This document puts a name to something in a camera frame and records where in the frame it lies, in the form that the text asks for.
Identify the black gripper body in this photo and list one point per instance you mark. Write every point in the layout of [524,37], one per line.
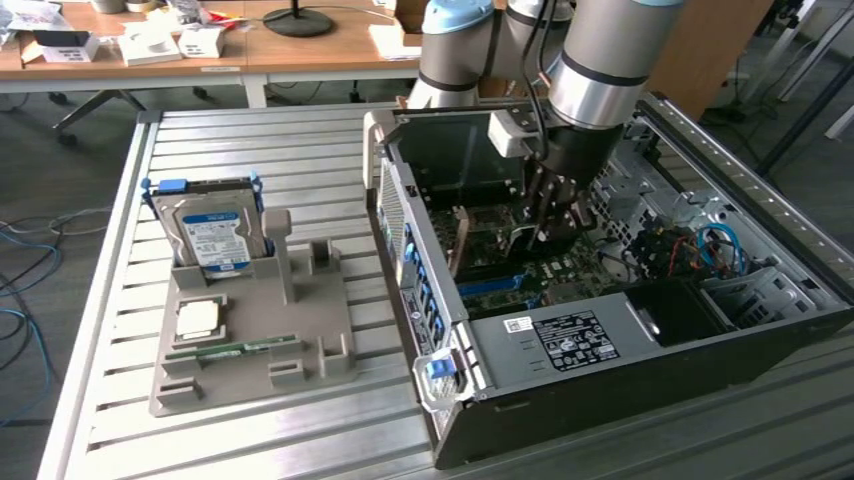
[580,150]

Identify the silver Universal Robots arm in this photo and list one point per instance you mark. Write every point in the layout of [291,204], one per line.
[601,60]

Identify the perforated metal drive cage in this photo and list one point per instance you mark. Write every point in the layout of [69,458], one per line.
[630,205]

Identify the CPU socket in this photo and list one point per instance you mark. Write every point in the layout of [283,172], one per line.
[490,217]

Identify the green motherboard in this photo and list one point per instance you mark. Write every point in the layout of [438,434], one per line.
[567,295]

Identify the blue expansion slot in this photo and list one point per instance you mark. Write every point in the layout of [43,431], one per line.
[490,287]

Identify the black plastic drive housing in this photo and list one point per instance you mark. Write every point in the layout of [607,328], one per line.
[674,310]

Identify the wooden cabinet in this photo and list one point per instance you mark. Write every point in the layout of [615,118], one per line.
[721,50]

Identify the grey power supply unit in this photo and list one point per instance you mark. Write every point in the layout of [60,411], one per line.
[514,360]

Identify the grey metal disk bay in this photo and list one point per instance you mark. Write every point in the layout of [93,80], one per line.
[761,300]

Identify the white paper stack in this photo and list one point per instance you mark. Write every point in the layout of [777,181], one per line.
[396,42]

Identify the blue case latch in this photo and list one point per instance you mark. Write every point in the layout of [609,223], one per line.
[440,367]

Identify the black open PC case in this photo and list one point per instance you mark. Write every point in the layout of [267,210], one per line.
[601,400]

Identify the grey parts rack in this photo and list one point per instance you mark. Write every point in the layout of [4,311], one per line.
[254,310]

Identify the black round lamp base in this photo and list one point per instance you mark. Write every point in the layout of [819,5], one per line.
[298,24]

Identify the hard disk in blue caddy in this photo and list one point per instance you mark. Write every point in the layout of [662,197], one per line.
[214,240]

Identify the green RAM stick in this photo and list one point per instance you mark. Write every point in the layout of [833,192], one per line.
[227,349]

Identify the silver CPU chip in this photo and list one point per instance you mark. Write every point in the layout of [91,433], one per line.
[198,320]

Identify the white box with label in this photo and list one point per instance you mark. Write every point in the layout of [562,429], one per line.
[200,44]

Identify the white box with round hole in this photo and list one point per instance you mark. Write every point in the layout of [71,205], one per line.
[149,47]

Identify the grey wheeled leg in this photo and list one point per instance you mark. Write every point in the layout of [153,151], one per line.
[96,107]

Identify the wooden desk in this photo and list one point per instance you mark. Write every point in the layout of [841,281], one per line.
[100,70]

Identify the metal cup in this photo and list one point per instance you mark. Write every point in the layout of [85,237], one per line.
[108,5]

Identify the white box with black lid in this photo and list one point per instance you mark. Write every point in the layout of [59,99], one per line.
[67,47]

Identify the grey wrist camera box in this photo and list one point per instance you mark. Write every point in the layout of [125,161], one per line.
[508,135]

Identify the dark metal post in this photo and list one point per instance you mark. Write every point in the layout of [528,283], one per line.
[801,125]

